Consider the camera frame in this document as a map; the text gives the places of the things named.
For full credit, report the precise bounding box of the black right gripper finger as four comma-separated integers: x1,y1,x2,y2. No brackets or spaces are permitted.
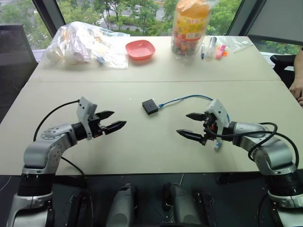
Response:
186,113,207,122
176,129,205,143

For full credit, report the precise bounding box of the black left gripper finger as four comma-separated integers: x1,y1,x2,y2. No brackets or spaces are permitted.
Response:
95,110,115,120
103,120,127,136

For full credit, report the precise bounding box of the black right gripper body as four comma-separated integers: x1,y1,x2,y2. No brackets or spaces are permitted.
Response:
201,113,218,146

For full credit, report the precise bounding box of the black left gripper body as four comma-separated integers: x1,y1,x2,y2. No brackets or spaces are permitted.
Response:
88,113,106,139

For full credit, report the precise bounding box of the small black adapter box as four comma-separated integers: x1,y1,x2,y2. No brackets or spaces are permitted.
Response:
142,99,160,115

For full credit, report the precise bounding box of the bystander bare hand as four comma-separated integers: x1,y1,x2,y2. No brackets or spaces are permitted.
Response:
288,79,303,107

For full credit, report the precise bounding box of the pink highlighter marker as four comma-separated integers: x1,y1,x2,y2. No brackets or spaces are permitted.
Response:
214,44,227,59

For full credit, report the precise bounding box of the clear plastic tube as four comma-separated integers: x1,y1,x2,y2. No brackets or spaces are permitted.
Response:
205,36,218,60

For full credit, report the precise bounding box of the grey right robot leg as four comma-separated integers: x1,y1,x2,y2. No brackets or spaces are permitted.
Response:
162,181,202,227

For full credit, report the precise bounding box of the grey robot leg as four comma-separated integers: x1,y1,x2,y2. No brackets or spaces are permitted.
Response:
111,183,136,227
162,181,202,227

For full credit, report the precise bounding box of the clear bag of white items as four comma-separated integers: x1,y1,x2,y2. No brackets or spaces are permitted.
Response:
41,20,131,70

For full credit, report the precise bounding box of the pink plastic bowl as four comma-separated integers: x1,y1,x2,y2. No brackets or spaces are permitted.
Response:
125,39,156,61

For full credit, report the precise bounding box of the grey left robot leg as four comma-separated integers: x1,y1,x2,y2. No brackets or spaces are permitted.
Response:
111,183,136,227

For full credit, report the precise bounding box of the clear flat plastic bag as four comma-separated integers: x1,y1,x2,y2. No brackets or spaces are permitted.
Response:
215,35,252,54

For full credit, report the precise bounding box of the candy jar with orange lid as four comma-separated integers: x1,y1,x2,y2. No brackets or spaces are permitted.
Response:
170,0,211,60

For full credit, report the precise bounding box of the black office chair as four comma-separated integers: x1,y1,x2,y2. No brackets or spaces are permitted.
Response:
269,54,297,88

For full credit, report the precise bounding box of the black mesh chair back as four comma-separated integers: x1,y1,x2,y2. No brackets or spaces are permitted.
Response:
0,23,38,123

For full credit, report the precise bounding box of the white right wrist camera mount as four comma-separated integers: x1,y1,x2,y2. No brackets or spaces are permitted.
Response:
204,98,230,150

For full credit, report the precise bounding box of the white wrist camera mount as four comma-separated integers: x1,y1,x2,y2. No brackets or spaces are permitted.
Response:
76,96,98,141
204,98,230,150

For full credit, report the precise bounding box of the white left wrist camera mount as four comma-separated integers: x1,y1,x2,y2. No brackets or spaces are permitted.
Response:
76,96,98,141

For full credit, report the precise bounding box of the blue cable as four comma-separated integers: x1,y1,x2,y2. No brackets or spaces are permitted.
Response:
157,94,230,123

